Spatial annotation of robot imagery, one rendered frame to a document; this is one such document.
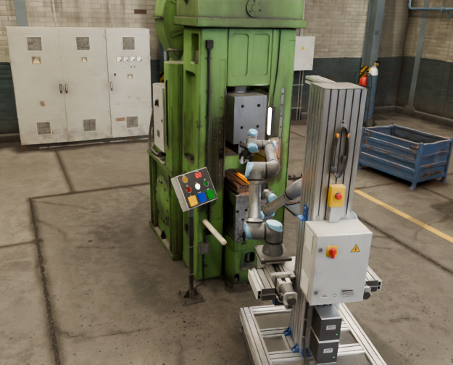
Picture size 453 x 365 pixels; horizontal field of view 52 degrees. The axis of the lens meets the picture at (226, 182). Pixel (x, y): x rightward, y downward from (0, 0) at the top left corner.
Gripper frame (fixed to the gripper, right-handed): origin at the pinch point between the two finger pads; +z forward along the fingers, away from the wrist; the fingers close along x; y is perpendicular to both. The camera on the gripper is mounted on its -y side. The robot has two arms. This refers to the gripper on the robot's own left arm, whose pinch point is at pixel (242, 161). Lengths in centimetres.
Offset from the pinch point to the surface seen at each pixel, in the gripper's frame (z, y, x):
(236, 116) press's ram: -25.7, -28.1, -0.1
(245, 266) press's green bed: 102, 38, 12
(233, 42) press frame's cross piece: -70, -68, 3
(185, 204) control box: 17, 23, -55
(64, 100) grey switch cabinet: 279, -466, -94
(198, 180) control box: 11.2, 4.6, -38.2
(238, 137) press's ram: -9.0, -19.5, 2.4
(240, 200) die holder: 37.6, 11.0, 2.5
